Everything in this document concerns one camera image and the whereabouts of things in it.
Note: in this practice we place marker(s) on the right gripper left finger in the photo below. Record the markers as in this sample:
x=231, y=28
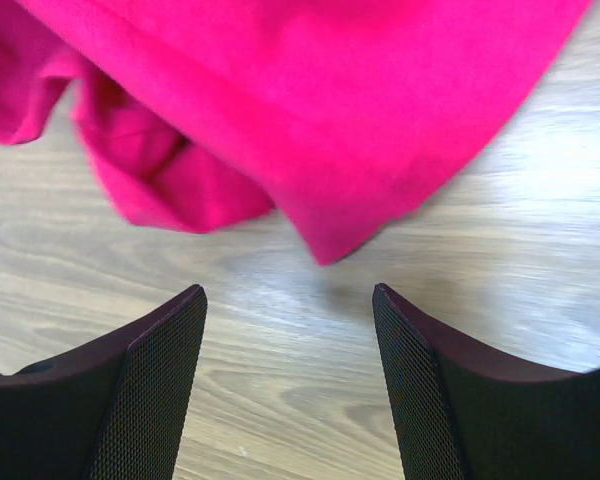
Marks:
x=113, y=408

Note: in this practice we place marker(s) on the magenta t shirt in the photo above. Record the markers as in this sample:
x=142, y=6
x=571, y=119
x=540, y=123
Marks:
x=344, y=115

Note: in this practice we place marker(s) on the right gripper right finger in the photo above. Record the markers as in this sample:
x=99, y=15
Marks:
x=465, y=410

